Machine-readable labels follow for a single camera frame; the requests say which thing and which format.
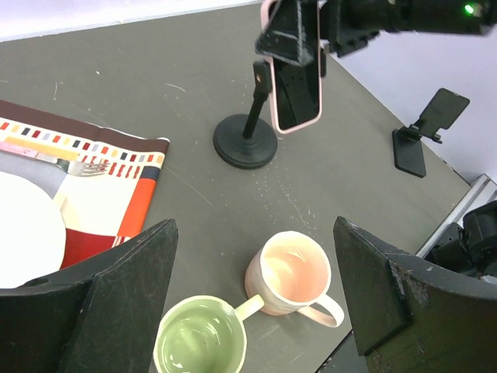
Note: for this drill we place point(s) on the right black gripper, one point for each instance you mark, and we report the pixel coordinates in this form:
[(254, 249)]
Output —
[(290, 29)]

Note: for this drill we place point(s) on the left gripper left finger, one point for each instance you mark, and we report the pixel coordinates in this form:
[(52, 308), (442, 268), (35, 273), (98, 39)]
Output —
[(99, 315)]

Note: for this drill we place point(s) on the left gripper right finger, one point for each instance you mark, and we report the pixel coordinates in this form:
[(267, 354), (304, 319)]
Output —
[(410, 315)]

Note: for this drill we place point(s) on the pink case smartphone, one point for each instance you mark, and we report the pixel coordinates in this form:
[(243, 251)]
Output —
[(296, 97)]

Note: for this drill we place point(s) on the black round-base phone stand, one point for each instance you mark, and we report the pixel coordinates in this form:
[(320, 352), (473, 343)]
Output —
[(249, 141)]

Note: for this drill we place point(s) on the black folding phone stand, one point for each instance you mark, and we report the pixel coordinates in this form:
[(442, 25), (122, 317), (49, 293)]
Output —
[(440, 113)]

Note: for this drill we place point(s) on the green ceramic mug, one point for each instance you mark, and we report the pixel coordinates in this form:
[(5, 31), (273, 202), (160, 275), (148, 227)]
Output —
[(204, 334)]

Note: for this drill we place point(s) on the white plate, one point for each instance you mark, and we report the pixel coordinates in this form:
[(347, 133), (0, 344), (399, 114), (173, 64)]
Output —
[(33, 234)]

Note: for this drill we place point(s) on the pink ceramic mug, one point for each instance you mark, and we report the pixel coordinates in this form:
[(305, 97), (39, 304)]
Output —
[(292, 273)]

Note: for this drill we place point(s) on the silver fork pink handle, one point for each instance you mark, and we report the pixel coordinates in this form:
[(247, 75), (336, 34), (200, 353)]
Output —
[(73, 168)]

